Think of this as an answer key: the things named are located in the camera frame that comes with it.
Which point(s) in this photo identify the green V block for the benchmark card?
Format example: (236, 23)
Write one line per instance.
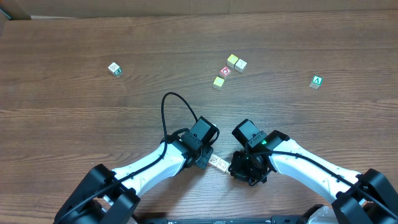
(316, 82)

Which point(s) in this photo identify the white block top right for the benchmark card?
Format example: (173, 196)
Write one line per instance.
(240, 65)

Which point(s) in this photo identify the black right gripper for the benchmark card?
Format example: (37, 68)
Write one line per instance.
(235, 166)

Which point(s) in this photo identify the yellow block top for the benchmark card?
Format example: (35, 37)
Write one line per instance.
(232, 60)

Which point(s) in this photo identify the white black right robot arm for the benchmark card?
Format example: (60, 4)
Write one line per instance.
(354, 197)

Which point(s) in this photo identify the red letter block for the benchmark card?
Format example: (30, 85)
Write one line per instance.
(225, 72)

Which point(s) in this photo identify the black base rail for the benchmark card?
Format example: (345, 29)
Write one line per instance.
(276, 219)

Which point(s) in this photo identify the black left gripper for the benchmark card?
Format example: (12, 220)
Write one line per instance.
(204, 160)

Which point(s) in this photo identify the white red-sided block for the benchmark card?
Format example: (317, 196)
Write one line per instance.
(222, 166)

